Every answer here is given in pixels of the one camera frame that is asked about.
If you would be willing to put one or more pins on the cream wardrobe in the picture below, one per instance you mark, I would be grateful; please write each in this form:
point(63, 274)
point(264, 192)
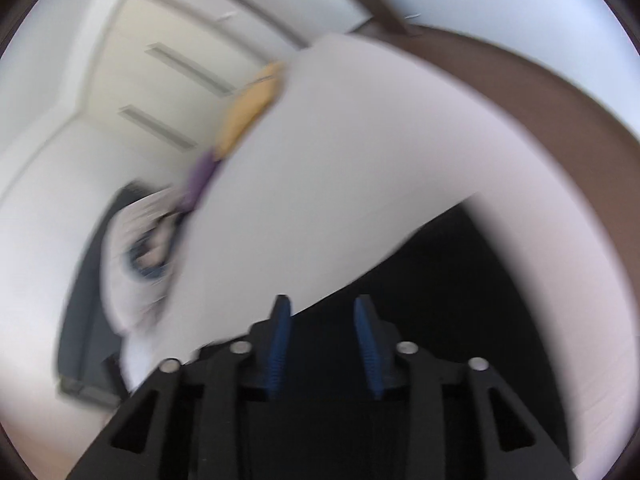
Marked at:
point(165, 50)

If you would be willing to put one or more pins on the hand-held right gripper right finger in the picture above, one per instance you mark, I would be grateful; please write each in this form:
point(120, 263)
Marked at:
point(369, 355)

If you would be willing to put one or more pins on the brown bed frame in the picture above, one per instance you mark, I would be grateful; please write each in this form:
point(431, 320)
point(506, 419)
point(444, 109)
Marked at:
point(565, 95)

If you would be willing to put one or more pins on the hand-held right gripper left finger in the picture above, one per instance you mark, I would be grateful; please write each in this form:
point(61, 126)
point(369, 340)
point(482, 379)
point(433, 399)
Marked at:
point(280, 355)

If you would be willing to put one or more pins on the white bed sheet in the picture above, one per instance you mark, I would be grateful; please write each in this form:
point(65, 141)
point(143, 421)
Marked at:
point(350, 160)

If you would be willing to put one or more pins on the black pants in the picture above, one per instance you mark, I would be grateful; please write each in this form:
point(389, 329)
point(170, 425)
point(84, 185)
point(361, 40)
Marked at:
point(465, 290)

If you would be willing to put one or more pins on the yellow cloth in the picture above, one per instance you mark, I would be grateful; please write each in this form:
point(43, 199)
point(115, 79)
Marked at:
point(247, 110)

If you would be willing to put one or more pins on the white printed cloth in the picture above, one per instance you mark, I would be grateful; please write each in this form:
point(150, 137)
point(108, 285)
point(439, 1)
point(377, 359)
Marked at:
point(130, 240)

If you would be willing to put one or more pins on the purple cloth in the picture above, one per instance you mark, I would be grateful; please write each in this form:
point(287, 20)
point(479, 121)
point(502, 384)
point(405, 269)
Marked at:
point(197, 182)

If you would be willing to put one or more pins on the dark grey furniture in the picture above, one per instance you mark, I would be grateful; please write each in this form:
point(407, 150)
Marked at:
point(82, 310)

